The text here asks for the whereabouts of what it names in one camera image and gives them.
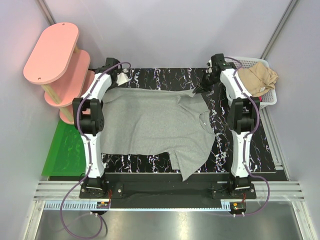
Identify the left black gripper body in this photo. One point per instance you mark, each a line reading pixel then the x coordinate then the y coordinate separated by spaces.
pixel 114 84

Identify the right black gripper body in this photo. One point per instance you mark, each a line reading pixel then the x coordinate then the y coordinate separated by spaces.
pixel 208 81

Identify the grey t-shirt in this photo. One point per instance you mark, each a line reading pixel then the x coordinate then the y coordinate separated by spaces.
pixel 151 122

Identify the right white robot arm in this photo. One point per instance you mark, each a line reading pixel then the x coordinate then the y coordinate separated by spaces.
pixel 243 118

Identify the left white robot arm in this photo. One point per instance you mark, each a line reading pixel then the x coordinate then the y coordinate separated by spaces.
pixel 89 121

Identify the black marble pattern mat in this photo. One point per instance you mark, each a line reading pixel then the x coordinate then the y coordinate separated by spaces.
pixel 221 156

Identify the beige t-shirt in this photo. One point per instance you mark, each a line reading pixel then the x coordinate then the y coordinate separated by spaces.
pixel 258 79

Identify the pink three-tier shelf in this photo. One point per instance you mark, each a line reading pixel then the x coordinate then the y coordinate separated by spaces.
pixel 60 68

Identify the white plastic laundry basket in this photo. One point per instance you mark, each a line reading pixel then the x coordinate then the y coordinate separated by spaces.
pixel 270 97

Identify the green plastic board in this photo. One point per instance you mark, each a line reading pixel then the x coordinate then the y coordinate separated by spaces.
pixel 66 155

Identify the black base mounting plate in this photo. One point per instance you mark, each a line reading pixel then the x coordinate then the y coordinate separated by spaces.
pixel 213 185

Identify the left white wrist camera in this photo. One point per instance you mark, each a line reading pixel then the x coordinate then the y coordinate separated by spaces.
pixel 122 79

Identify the aluminium frame rail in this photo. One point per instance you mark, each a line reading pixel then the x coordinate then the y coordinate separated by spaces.
pixel 163 196

